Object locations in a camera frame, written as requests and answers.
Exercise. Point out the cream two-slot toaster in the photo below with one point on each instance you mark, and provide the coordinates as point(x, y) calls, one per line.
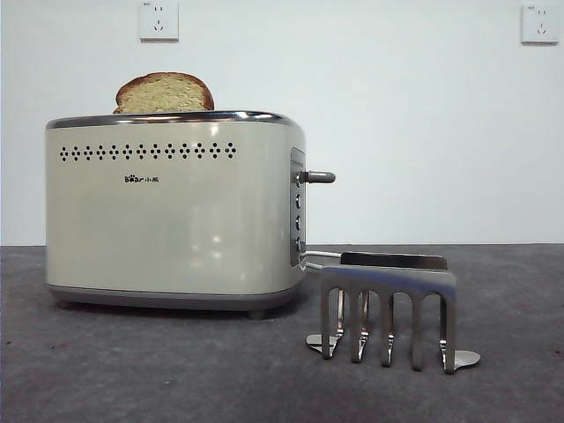
point(167, 229)

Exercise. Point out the slice of brown-crusted bread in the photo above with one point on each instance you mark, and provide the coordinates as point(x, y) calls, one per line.
point(165, 94)

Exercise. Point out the grey toaster lever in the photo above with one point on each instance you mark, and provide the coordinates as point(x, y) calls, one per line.
point(321, 177)

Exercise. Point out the stainless steel toast rack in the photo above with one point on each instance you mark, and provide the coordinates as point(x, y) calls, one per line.
point(388, 279)

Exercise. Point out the white wall socket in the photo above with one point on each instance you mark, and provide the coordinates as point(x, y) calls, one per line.
point(540, 24)
point(159, 22)

